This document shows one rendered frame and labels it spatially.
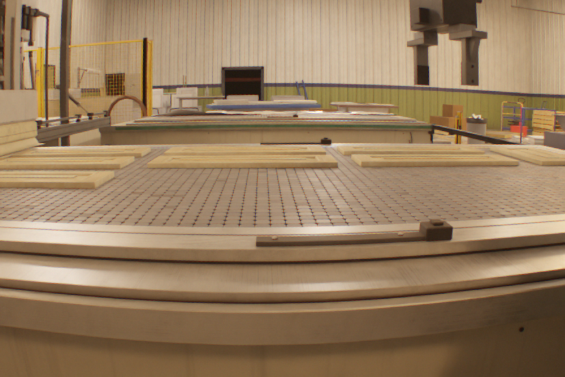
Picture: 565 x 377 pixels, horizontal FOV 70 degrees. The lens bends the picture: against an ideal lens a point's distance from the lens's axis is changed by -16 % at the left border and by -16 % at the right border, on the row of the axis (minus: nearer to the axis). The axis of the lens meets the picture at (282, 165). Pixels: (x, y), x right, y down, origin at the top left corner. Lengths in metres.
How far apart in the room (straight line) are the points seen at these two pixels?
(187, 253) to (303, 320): 0.24
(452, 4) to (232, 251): 1.01
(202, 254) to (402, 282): 0.32
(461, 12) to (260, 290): 1.08
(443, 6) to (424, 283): 0.94
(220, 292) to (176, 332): 0.09
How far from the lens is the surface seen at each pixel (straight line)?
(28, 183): 1.44
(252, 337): 0.67
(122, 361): 0.80
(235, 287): 0.69
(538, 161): 1.98
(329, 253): 0.79
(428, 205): 1.11
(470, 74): 1.41
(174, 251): 0.79
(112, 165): 1.69
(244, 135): 4.75
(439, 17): 1.46
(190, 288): 0.70
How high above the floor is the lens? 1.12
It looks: 9 degrees down
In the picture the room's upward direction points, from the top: straight up
